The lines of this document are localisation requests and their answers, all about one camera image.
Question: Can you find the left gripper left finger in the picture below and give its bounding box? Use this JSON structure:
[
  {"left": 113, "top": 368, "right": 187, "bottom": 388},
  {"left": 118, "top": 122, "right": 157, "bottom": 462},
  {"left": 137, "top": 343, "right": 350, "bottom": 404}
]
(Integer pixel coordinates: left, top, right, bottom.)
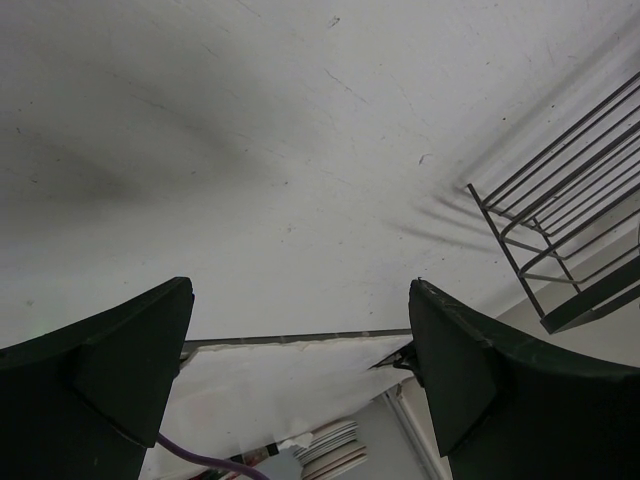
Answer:
[{"left": 1, "top": 277, "right": 194, "bottom": 479}]

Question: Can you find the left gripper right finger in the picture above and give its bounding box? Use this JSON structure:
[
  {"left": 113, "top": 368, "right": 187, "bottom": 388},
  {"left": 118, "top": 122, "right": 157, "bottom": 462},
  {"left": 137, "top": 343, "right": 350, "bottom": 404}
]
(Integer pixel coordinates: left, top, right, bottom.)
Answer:
[{"left": 409, "top": 279, "right": 639, "bottom": 479}]

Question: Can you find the stack of plates below table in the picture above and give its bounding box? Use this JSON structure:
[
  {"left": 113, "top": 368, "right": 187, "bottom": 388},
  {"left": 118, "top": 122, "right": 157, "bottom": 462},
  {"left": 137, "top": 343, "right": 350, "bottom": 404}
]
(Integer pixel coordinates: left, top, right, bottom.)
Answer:
[{"left": 293, "top": 419, "right": 368, "bottom": 480}]

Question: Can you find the white paper sheet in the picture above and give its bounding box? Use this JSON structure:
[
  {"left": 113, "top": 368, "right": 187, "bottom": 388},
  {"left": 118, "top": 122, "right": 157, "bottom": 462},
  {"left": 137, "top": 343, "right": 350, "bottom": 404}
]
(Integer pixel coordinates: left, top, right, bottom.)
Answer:
[{"left": 160, "top": 333, "right": 411, "bottom": 457}]

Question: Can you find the metal wire dish rack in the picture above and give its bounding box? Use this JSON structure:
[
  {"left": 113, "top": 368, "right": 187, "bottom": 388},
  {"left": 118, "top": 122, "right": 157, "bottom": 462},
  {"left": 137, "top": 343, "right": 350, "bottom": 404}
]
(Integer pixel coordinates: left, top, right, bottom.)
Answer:
[{"left": 467, "top": 75, "right": 639, "bottom": 334}]

